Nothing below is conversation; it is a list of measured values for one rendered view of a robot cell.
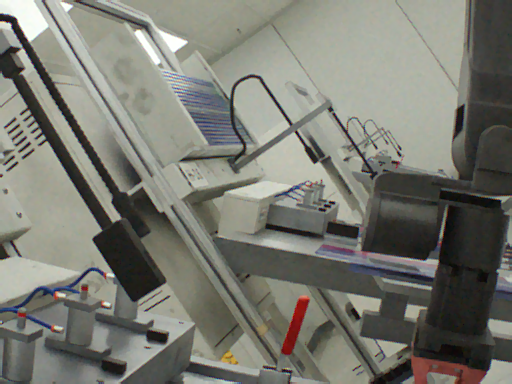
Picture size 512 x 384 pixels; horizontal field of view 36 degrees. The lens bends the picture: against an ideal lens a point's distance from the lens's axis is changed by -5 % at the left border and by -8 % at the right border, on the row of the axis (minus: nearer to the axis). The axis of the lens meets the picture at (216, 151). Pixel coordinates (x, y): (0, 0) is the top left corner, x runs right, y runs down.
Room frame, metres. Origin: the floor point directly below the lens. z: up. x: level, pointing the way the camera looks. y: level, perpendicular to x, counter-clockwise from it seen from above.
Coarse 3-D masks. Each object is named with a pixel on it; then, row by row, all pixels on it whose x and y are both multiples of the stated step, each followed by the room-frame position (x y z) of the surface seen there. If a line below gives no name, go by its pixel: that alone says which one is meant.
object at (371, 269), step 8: (352, 264) 0.87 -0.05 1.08; (360, 264) 0.87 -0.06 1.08; (368, 264) 0.87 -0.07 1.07; (360, 272) 0.87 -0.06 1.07; (368, 272) 0.87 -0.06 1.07; (376, 272) 0.87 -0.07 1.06; (384, 272) 0.87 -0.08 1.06; (392, 272) 0.87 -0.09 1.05; (400, 272) 0.87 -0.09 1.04; (408, 272) 0.87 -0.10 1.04; (416, 272) 0.87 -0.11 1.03; (416, 280) 0.87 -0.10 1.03; (424, 280) 0.87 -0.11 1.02; (432, 280) 0.86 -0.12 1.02; (496, 296) 0.86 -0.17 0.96; (504, 296) 0.86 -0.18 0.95
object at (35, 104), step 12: (24, 84) 0.46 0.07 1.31; (24, 96) 0.46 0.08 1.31; (36, 108) 0.46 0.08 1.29; (36, 120) 0.46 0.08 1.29; (48, 120) 0.46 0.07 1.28; (48, 132) 0.46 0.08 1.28; (60, 144) 0.46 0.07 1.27; (60, 156) 0.46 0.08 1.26; (72, 168) 0.46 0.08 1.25; (72, 180) 0.46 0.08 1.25; (84, 180) 0.46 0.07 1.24; (84, 192) 0.46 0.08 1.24; (96, 204) 0.46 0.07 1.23; (96, 216) 0.46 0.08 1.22; (108, 216) 0.46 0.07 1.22
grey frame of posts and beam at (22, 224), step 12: (0, 180) 0.88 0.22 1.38; (0, 192) 0.87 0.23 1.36; (0, 204) 0.85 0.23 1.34; (12, 204) 0.88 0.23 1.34; (0, 216) 0.83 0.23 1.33; (12, 216) 0.86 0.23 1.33; (24, 216) 0.89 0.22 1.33; (0, 228) 0.82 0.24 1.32; (12, 228) 0.84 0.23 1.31; (24, 228) 0.88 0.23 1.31; (0, 240) 0.84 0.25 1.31; (12, 240) 0.89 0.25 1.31; (0, 252) 0.87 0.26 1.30; (12, 252) 0.87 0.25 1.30; (24, 252) 0.90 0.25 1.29
